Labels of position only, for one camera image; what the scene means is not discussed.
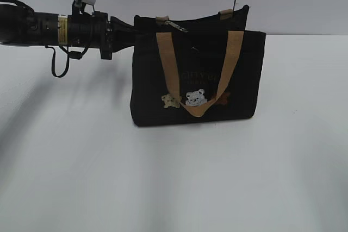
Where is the black looping cable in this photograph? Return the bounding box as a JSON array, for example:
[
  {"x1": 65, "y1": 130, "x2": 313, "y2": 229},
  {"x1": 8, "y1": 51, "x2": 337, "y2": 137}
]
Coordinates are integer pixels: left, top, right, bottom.
[{"x1": 45, "y1": 43, "x2": 90, "y2": 78}]

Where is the black canvas tote bag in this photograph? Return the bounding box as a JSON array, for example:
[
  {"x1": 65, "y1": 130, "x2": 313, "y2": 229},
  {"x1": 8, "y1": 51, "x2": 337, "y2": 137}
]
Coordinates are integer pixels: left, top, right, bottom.
[{"x1": 130, "y1": 5, "x2": 266, "y2": 127}]

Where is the silver zipper pull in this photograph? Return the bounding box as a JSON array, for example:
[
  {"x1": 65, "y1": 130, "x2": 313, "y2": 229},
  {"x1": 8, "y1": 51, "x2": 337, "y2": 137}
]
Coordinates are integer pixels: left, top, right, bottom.
[{"x1": 165, "y1": 20, "x2": 189, "y2": 33}]

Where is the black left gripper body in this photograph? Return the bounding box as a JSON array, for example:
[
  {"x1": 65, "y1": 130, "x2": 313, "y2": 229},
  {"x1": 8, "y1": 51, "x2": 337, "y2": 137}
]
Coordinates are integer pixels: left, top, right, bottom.
[{"x1": 69, "y1": 11, "x2": 112, "y2": 60}]

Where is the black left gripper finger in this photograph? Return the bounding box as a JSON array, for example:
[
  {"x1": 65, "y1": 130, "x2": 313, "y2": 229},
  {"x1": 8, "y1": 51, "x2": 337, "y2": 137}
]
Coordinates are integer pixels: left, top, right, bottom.
[{"x1": 110, "y1": 16, "x2": 142, "y2": 53}]

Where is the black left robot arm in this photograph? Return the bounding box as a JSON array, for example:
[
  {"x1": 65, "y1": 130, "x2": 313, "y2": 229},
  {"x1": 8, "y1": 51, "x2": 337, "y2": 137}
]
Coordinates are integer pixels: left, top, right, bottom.
[{"x1": 1, "y1": 4, "x2": 139, "y2": 60}]

